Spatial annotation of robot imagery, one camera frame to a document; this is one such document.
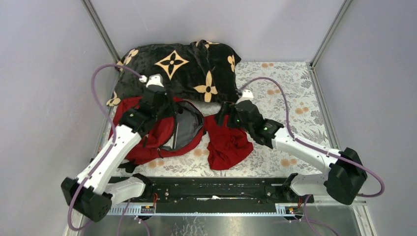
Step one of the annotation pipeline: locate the red student backpack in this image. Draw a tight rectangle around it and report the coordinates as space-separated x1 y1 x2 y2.
119 97 205 173

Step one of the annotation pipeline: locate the black floral plush blanket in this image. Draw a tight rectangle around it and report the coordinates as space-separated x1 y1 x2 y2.
106 39 241 106

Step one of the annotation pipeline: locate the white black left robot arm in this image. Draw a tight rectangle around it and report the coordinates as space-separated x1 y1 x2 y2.
61 74 176 222

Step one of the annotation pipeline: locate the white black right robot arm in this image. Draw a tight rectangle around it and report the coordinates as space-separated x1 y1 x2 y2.
215 89 367 205

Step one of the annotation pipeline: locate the red cloth garment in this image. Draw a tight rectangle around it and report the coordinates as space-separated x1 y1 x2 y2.
204 115 254 171

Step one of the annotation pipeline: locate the floral patterned table mat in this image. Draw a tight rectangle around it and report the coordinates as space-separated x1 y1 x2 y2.
94 61 339 178

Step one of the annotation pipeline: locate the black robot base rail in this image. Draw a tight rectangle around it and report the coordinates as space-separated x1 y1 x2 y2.
131 177 314 214

